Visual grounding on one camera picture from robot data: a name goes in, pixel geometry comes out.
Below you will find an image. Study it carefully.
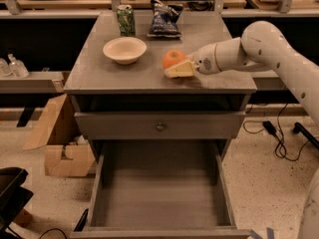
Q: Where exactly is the grey middle drawer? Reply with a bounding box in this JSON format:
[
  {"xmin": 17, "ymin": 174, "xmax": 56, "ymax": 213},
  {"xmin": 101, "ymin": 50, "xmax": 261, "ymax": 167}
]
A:
[{"xmin": 75, "ymin": 112, "xmax": 245, "ymax": 139}]

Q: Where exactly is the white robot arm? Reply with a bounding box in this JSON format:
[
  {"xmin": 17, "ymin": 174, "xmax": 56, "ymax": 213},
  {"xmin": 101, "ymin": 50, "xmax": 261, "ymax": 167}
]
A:
[{"xmin": 162, "ymin": 21, "xmax": 319, "ymax": 239}]

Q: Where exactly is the black floor cable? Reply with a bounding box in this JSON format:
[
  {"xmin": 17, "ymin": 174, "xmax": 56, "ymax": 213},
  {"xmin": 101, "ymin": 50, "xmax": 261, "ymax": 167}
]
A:
[{"xmin": 242, "ymin": 103, "xmax": 313, "ymax": 162}]

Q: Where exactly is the black chair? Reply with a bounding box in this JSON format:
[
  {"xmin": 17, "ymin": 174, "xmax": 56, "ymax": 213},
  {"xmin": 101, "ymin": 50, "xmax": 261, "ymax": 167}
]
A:
[{"xmin": 0, "ymin": 167, "xmax": 33, "ymax": 239}]

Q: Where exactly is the open grey bottom drawer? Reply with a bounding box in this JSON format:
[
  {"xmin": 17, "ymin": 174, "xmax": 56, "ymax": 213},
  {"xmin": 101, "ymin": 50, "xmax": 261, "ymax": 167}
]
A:
[{"xmin": 71, "ymin": 139, "xmax": 249, "ymax": 239}]

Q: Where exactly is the orange fruit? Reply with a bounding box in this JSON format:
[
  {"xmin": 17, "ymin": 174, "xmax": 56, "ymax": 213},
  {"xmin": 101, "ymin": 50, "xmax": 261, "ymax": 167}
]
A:
[{"xmin": 161, "ymin": 50, "xmax": 185, "ymax": 69}]

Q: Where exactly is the blue chip bag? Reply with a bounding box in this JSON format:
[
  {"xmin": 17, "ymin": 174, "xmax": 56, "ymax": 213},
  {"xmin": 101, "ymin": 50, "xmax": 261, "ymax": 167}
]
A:
[{"xmin": 147, "ymin": 0, "xmax": 183, "ymax": 38}]

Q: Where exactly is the brown cardboard box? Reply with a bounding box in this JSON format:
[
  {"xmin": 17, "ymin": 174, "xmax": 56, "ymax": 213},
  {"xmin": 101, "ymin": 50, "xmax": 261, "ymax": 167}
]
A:
[{"xmin": 23, "ymin": 94, "xmax": 95, "ymax": 177}]

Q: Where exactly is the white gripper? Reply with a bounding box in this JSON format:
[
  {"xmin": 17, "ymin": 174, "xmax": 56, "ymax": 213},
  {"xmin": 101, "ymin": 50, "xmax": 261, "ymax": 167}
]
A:
[{"xmin": 164, "ymin": 44, "xmax": 220, "ymax": 79}]

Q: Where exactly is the clear plastic bottle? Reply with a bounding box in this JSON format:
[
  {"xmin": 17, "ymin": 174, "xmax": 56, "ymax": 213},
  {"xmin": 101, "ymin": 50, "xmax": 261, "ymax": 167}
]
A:
[
  {"xmin": 8, "ymin": 54, "xmax": 29, "ymax": 79},
  {"xmin": 0, "ymin": 58, "xmax": 12, "ymax": 77}
]

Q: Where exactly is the green soda can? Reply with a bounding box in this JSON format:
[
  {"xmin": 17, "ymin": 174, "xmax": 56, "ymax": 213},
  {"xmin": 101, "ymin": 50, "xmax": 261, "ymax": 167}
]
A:
[{"xmin": 117, "ymin": 4, "xmax": 136, "ymax": 37}]

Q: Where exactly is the grey drawer cabinet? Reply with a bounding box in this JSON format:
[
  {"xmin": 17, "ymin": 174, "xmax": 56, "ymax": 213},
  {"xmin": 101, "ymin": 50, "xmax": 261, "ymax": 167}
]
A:
[{"xmin": 65, "ymin": 11, "xmax": 256, "ymax": 154}]

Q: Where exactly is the beige paper bowl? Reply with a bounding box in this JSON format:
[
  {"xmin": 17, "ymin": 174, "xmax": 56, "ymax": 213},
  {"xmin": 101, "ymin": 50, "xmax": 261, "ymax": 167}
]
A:
[{"xmin": 103, "ymin": 37, "xmax": 147, "ymax": 65}]

